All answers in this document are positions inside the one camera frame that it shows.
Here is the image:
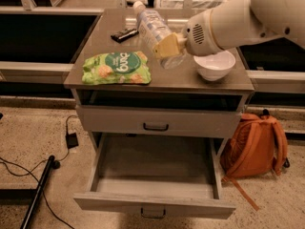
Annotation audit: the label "blue plastic water bottle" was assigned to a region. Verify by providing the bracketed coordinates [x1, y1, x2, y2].
[132, 1, 185, 69]

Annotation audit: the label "black power adapter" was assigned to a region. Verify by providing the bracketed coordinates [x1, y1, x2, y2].
[66, 133, 78, 149]

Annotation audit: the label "grey drawer cabinet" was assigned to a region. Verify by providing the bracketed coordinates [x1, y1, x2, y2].
[64, 7, 256, 220]

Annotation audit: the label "black chocolate bar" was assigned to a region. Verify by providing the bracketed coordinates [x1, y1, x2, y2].
[111, 28, 138, 43]

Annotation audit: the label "open grey middle drawer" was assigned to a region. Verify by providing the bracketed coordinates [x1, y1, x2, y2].
[74, 134, 235, 219]

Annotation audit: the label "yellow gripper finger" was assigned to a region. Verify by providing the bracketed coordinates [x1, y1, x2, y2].
[152, 32, 185, 59]

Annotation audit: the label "green snack bag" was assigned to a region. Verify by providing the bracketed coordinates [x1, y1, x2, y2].
[82, 51, 152, 85]

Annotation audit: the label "closed grey top drawer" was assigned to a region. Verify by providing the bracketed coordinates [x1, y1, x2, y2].
[76, 105, 241, 138]

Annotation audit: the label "black metal floor bar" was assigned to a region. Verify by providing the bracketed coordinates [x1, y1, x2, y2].
[20, 156, 55, 229]

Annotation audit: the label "white bowl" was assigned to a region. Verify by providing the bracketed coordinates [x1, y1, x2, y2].
[193, 51, 235, 81]

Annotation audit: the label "black cable on floor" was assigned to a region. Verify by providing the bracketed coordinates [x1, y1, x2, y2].
[0, 114, 79, 229]

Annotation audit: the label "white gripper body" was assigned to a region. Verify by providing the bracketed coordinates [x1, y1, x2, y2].
[181, 10, 222, 56]

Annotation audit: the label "orange backpack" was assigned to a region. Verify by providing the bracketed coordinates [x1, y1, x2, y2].
[220, 109, 290, 210]

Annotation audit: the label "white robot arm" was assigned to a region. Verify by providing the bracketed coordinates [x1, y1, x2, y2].
[152, 0, 305, 59]

